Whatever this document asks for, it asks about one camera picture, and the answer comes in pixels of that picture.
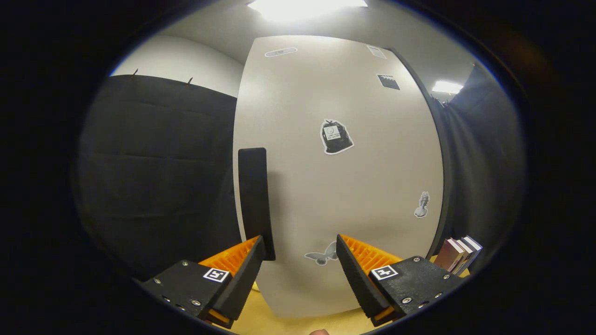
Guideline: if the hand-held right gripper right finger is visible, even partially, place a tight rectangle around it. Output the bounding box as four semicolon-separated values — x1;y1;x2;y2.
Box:
336;234;466;326

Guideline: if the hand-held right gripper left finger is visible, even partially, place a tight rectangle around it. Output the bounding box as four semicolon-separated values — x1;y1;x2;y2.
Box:
140;235;266;328

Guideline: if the black door handle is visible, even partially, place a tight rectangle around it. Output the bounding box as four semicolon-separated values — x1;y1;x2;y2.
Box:
238;147;276;261

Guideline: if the white cabinet door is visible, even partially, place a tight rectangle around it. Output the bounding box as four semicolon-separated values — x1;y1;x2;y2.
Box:
233;35;445;319

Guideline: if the white spine book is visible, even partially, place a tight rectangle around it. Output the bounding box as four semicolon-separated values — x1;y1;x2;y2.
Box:
453;237;474;275

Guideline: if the black backdrop cloth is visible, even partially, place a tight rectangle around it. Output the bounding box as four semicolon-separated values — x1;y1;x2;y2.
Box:
77;63;524;280

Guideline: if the ceiling light panel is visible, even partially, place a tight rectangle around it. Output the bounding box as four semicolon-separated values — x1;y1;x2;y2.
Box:
247;0;368;21
432;80;464;94

